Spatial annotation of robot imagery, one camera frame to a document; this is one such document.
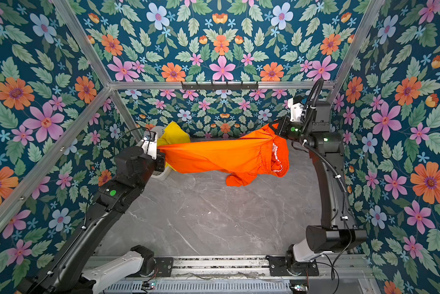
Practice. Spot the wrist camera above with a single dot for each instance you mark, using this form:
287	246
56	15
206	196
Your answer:
296	109
149	144

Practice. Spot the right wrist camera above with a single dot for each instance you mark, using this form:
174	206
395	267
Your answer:
296	109

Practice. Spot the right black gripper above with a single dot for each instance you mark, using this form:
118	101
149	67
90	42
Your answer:
282	131

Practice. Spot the right electronics board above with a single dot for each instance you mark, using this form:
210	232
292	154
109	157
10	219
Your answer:
298	288

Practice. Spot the black hook rail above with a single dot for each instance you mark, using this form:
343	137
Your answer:
213	86

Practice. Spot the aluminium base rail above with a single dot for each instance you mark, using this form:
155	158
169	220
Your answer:
352	266

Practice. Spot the yellow shorts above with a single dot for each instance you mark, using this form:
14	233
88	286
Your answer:
173	134

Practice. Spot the orange shorts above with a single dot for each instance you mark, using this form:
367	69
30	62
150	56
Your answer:
243	159

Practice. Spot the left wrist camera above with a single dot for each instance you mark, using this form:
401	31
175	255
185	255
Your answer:
149	144

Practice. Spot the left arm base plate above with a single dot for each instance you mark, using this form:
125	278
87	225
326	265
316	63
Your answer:
162	268

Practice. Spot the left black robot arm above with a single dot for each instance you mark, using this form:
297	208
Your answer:
65	273

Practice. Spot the white ventilation grille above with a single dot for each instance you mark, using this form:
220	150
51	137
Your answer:
201	287

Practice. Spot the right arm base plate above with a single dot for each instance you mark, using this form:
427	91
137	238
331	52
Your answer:
287	266

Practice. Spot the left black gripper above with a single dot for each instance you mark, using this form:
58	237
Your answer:
160	158

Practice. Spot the electronics board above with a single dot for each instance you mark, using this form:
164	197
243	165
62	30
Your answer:
148	285
298	288

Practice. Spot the white plastic laundry basket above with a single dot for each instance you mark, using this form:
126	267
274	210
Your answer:
161	176

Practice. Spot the left electronics board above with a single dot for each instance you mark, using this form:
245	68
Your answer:
148	285

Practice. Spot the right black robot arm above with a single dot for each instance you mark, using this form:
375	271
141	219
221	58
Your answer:
309	126

